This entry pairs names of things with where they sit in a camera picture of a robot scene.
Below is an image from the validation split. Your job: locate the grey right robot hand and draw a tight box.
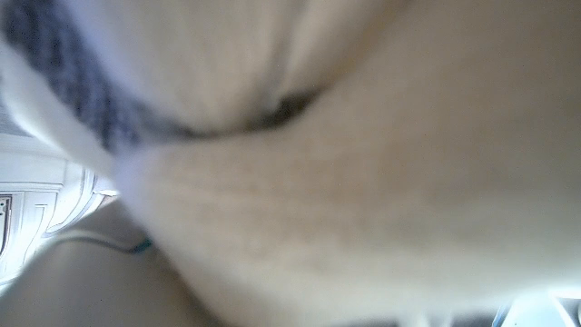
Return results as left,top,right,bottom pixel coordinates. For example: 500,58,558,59
0,199,228,327

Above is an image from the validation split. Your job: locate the beige plaid fringed scarf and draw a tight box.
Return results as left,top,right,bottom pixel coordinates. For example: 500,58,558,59
0,0,581,327

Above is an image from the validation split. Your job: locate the printed room backdrop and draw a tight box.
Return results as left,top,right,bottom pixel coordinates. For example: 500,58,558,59
0,81,120,287

